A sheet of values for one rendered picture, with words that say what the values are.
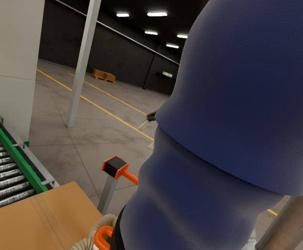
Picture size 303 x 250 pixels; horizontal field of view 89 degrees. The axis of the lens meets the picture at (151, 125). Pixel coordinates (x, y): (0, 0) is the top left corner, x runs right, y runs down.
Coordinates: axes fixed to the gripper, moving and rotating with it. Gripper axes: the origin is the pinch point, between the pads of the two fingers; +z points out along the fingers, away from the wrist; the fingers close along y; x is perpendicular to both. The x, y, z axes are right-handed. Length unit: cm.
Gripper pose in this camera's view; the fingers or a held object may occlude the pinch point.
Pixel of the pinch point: (145, 137)
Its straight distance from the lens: 75.5
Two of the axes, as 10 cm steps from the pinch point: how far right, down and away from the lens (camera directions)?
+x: -5.8, -4.2, -6.9
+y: -3.9, -6.1, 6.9
